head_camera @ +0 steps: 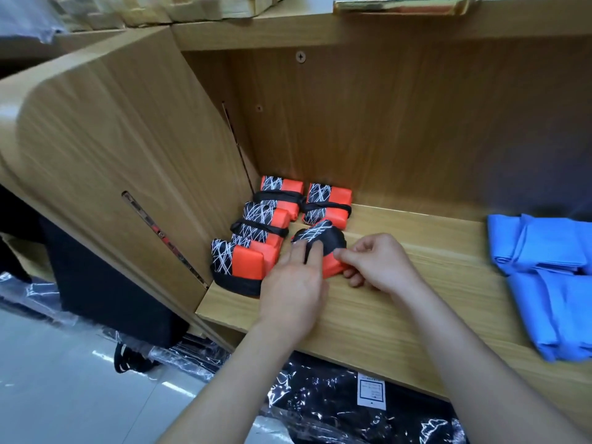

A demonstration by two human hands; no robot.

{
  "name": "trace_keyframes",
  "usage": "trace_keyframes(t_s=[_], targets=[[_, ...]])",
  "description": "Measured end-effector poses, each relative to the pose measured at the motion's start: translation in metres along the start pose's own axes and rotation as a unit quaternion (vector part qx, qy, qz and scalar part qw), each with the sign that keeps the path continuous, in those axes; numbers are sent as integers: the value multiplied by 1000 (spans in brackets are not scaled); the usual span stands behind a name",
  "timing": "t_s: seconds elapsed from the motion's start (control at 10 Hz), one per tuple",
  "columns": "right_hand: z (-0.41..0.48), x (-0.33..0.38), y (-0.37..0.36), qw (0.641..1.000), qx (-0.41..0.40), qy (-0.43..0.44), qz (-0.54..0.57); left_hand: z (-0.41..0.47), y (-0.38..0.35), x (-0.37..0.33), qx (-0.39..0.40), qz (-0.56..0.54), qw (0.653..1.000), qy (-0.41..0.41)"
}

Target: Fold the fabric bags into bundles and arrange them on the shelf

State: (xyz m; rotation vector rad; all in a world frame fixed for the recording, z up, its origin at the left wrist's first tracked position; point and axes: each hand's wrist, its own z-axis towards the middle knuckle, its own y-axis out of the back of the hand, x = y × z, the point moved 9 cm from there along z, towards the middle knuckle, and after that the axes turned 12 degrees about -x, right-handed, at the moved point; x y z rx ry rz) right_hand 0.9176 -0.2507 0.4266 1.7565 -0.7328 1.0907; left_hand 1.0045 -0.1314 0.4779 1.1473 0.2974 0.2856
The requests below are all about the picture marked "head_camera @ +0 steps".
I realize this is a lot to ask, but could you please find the person's right hand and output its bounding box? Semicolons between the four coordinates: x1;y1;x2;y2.
335;232;430;302

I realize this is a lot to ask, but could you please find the person's left hand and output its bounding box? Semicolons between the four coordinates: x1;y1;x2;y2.
256;239;329;346

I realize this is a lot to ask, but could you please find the red bag with black lettering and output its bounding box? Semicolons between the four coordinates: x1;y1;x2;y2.
291;220;349;279
302;182;355;231
230;199;292;252
210;236;281;298

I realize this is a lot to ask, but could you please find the wooden shelf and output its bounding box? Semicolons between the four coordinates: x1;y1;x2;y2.
0;0;592;435

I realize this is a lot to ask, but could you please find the light blue non-woven bag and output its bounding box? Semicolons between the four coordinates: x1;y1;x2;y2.
487;212;592;278
506;267;592;363

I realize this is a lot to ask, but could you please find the person's left forearm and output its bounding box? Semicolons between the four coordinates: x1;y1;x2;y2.
157;323;316;444

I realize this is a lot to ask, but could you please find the person's right forearm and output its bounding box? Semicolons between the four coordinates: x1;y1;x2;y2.
393;273;592;444

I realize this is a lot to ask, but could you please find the dark unwrapped bags group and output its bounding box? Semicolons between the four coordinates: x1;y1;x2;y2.
0;184;192;350

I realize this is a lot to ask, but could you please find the beige woven basket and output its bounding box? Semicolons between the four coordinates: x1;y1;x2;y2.
51;0;290;31

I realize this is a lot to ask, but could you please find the white paper tag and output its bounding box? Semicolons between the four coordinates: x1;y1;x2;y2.
356;371;389;411

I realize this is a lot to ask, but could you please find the black plastic-wrapped bag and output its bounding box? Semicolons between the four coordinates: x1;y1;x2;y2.
0;271;269;403

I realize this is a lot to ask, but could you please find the gold stand with white card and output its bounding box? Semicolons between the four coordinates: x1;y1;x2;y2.
332;0;490;17

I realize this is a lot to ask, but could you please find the clear wrapped pack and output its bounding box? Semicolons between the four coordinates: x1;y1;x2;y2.
0;0;68;44

